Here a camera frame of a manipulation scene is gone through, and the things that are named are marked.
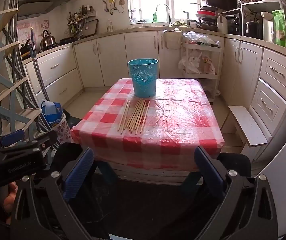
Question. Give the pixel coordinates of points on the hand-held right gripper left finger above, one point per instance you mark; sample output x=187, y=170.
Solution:
x=79, y=172

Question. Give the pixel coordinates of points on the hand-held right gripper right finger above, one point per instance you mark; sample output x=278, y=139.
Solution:
x=209, y=172

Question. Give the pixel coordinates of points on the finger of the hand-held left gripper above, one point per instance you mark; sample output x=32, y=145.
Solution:
x=11, y=138
x=45, y=140

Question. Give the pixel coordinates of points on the group of wooden chopsticks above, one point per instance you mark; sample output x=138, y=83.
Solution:
x=135, y=116

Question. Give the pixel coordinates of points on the blue perforated utensil holder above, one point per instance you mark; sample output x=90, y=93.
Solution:
x=143, y=80

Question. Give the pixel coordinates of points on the person's left hand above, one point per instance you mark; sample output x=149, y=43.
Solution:
x=8, y=201

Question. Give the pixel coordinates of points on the floral print bag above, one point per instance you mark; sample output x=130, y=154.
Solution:
x=64, y=132

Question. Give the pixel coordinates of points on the blue plastic bag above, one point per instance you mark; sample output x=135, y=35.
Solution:
x=51, y=115

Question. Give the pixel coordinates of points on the dark floor mat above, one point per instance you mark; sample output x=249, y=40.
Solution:
x=71, y=120

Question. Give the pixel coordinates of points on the beige blue folding shelf rack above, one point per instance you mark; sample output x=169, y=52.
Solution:
x=7, y=86

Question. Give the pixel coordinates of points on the white wooden stool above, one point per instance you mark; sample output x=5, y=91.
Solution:
x=248, y=127

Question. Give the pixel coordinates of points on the red white checkered tablecloth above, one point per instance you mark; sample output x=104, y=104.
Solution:
x=170, y=120

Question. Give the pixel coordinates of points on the grey mop pole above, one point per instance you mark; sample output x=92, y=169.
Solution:
x=39, y=75

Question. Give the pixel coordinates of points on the white kitchen cart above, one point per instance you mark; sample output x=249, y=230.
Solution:
x=200, y=75

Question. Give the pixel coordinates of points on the metal stovetop kettle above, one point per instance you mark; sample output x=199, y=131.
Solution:
x=47, y=41

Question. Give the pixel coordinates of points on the black gas stove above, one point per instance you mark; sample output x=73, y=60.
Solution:
x=66, y=40

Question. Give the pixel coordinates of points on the cream lower kitchen cabinets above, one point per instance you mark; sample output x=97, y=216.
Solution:
x=113, y=60

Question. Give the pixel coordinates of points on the white plastic bag bundle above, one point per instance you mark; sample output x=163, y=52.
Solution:
x=195, y=62

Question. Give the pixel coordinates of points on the dark framed tray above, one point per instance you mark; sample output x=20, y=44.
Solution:
x=90, y=27

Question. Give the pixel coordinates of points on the clear plastic bottle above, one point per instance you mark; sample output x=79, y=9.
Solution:
x=109, y=26

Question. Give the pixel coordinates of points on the clear plastic bag heap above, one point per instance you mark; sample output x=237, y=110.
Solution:
x=198, y=38

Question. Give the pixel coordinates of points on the grey range hood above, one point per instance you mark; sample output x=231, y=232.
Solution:
x=37, y=5

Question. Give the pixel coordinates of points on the white hanging trash bin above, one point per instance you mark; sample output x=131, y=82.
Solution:
x=173, y=40

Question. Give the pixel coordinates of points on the white plastic jug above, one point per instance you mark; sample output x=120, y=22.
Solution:
x=221, y=23

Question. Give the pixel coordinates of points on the black steel cooker pot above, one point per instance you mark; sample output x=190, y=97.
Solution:
x=253, y=28

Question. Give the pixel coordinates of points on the black toaster oven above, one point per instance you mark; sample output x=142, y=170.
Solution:
x=233, y=22

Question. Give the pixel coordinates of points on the stack of pots and pans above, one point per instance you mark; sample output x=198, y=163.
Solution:
x=206, y=17

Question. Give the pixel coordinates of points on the slim black tap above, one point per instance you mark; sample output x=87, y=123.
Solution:
x=186, y=18

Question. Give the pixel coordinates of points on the white thermo pot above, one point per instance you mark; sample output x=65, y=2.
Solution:
x=267, y=27

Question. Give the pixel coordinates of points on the green snack packet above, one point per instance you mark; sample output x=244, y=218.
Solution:
x=279, y=27

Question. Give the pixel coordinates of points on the curved chrome faucet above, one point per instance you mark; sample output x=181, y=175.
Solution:
x=169, y=15

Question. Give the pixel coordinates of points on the green dish soap bottle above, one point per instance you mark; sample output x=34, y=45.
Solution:
x=155, y=17

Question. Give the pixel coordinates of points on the black microwave oven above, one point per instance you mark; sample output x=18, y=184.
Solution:
x=220, y=1

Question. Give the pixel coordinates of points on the white countertop shelf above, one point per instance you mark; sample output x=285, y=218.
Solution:
x=260, y=3

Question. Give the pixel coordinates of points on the bright kitchen window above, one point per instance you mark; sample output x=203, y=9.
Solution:
x=163, y=0

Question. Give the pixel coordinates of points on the grey metal tube frame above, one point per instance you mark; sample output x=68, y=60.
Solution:
x=17, y=50

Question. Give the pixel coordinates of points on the pink wall stickers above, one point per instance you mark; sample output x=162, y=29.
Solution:
x=24, y=27

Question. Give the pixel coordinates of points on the wall rack with utensils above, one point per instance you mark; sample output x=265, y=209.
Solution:
x=79, y=20

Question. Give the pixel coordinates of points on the beige wall socket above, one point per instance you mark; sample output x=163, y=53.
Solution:
x=121, y=2

